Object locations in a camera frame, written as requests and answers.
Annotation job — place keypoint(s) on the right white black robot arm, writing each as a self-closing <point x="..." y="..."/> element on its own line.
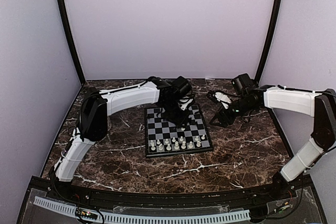
<point x="319" y="106"/>

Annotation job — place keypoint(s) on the white slotted cable duct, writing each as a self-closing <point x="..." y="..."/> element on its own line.
<point x="141" y="215"/>

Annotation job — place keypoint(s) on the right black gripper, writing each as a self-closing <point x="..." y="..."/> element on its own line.
<point x="221" y="114"/>

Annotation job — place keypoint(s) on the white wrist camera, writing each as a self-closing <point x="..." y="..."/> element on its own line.
<point x="219" y="97"/>
<point x="185" y="104"/>

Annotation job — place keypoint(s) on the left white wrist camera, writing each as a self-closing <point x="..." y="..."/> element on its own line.
<point x="185" y="104"/>

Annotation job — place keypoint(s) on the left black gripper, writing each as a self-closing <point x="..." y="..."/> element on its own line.
<point x="180" y="121"/>

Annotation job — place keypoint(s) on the black front rail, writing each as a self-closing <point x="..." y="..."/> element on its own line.
<point x="84" y="196"/>

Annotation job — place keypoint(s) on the black frame post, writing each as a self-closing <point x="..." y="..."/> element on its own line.
<point x="70" y="40"/>
<point x="268" y="39"/>

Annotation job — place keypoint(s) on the black grey chessboard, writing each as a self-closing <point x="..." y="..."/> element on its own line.
<point x="158" y="128"/>

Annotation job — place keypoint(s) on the left black frame post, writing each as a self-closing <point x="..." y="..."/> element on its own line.
<point x="70" y="40"/>

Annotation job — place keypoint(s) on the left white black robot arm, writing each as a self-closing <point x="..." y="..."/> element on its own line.
<point x="174" y="97"/>

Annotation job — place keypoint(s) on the right black frame post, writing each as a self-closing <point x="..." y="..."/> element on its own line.
<point x="268" y="39"/>

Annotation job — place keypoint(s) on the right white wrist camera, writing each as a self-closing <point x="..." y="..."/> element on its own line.
<point x="219" y="97"/>

